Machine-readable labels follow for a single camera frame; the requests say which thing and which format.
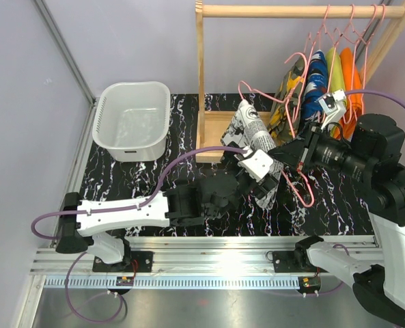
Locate camouflage yellow trousers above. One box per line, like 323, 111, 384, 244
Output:
267, 53, 307, 146

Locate wooden clothes rack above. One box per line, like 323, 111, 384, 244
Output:
195, 1, 405, 148

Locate aluminium rail frame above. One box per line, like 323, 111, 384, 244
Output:
29, 235, 383, 277

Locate pink wire hanger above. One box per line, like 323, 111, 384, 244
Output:
335, 4, 386, 87
238, 80, 316, 207
316, 5, 345, 92
339, 4, 387, 131
284, 33, 311, 138

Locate orange trousers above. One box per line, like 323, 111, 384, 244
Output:
339, 48, 364, 139

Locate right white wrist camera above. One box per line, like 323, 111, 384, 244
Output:
318, 89, 346, 130

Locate black marble mat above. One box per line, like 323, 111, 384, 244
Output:
79, 94, 373, 237

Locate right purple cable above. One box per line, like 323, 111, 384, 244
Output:
344, 89, 405, 254

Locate newspaper print trousers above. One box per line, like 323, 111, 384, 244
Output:
221, 99, 284, 210

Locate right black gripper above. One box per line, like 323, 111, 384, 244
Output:
269, 121, 376, 181

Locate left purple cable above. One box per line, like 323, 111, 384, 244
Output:
30, 145, 249, 240

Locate purple cable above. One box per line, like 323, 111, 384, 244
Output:
344, 89, 405, 254
30, 145, 249, 240

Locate lime green trousers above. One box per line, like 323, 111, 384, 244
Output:
326, 47, 345, 92

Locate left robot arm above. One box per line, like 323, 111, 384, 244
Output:
56, 150, 282, 271

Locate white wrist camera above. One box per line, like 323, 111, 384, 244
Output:
318, 89, 346, 130
236, 147, 274, 182

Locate white slotted cable duct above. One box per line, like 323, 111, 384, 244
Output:
44, 275, 299, 290

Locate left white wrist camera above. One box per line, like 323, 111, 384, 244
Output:
236, 147, 274, 182

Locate white plastic basket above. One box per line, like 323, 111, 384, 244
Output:
92, 81, 171, 162

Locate blue patterned trousers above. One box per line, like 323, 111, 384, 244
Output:
299, 50, 329, 131

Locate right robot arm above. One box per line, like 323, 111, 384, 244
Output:
269, 113, 405, 327

